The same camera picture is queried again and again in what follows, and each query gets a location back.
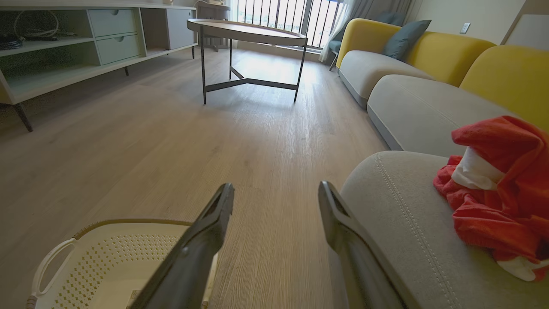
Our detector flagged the light sheer curtain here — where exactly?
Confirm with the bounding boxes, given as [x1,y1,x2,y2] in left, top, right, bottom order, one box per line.
[320,0,412,63]

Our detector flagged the blue-grey armchair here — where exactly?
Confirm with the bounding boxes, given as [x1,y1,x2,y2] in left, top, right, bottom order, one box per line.
[328,12,406,71]

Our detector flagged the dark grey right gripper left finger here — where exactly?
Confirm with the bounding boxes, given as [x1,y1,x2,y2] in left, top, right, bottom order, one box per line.
[131,182,235,309]

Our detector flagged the pale green cabinet drawer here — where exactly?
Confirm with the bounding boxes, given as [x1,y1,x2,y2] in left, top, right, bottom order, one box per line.
[95,34,142,65]
[89,9,138,37]

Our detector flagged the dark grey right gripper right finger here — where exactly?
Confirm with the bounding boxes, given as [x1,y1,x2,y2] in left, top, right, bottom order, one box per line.
[318,181,423,309]

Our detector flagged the white panel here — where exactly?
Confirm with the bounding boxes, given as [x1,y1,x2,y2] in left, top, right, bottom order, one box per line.
[505,14,549,50]

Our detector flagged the window with dark railing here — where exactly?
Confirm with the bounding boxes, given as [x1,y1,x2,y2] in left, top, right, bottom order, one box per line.
[234,0,344,50]

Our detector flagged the pale green TV cabinet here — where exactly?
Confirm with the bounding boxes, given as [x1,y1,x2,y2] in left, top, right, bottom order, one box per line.
[0,4,199,133]

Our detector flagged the black cable bundle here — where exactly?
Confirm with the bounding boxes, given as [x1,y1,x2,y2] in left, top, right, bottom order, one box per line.
[0,33,25,50]

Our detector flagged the brown wooden side table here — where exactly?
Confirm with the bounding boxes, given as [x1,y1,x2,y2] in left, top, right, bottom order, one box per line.
[195,0,232,52]

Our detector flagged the grey cabinet door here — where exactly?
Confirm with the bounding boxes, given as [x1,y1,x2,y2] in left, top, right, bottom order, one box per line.
[166,9,196,50]

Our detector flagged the red and white clothes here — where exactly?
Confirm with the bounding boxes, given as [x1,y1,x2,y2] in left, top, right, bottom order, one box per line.
[433,116,549,282]

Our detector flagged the white plastic laundry basket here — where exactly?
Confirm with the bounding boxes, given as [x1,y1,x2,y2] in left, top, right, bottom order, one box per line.
[27,219,219,309]

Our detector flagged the yellow sofa backrest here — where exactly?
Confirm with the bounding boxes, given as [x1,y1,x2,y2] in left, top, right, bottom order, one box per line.
[459,45,549,131]

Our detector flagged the round wooden coffee table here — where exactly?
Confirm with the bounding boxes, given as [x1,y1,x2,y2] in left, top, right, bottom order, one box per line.
[187,18,308,105]

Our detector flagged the blue-grey throw pillow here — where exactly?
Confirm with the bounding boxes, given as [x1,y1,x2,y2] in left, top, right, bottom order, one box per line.
[382,19,431,61]

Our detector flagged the grey sofa seat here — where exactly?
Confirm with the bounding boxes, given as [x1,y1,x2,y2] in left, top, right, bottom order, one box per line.
[328,150,549,309]
[367,74,522,157]
[339,50,434,108]

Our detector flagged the white coiled cable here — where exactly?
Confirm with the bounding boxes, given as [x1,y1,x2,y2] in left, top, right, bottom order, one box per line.
[13,11,78,40]

